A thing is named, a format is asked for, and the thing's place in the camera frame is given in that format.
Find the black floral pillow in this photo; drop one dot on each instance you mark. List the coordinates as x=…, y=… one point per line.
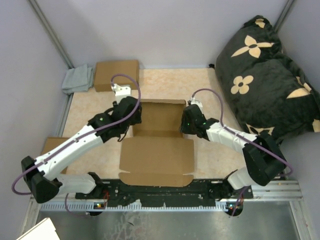
x=264, y=88

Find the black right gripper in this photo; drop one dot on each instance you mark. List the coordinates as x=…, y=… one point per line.
x=183, y=128

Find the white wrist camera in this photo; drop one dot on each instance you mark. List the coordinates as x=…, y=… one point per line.
x=121, y=91
x=194, y=101

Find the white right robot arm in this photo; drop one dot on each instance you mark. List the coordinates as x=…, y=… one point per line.
x=263, y=158

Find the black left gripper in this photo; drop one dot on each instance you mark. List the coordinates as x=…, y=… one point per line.
x=137, y=119

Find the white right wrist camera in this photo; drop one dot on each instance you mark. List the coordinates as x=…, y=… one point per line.
x=194, y=101

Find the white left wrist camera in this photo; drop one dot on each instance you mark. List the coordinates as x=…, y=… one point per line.
x=121, y=91

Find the aluminium frame rail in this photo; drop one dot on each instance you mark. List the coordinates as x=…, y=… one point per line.
x=199, y=211

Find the white board corner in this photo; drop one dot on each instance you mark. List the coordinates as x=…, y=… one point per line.
x=44, y=230

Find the grey folded cloth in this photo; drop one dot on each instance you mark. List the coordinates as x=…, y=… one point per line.
x=78, y=79

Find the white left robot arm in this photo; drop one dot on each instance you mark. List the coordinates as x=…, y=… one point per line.
x=43, y=175

